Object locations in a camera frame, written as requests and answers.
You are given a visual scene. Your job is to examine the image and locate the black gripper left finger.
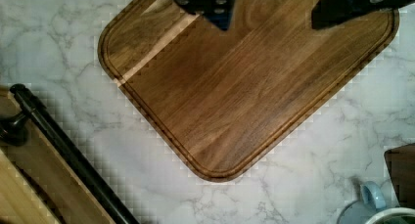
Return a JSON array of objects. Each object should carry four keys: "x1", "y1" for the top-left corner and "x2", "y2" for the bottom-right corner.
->
[{"x1": 173, "y1": 0, "x2": 235, "y2": 31}]

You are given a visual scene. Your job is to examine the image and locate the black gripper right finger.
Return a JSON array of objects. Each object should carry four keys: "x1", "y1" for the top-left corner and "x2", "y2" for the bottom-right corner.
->
[{"x1": 311, "y1": 0, "x2": 414, "y2": 30}]

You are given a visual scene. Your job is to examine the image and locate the black drawer handle bar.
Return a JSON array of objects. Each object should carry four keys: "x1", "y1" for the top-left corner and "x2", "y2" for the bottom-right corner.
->
[{"x1": 1, "y1": 84, "x2": 139, "y2": 224}]

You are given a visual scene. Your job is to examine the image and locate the brown wooden cutting board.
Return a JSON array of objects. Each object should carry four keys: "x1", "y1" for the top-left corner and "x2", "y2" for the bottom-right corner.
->
[{"x1": 98, "y1": 0, "x2": 399, "y2": 182}]

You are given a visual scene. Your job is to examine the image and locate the dark wooden square holder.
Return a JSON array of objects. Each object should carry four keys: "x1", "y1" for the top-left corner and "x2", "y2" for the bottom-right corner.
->
[{"x1": 384, "y1": 144, "x2": 415, "y2": 208}]

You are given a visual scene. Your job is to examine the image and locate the light blue mug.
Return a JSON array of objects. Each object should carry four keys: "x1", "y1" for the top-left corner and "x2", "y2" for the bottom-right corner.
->
[{"x1": 336, "y1": 180, "x2": 415, "y2": 224}]

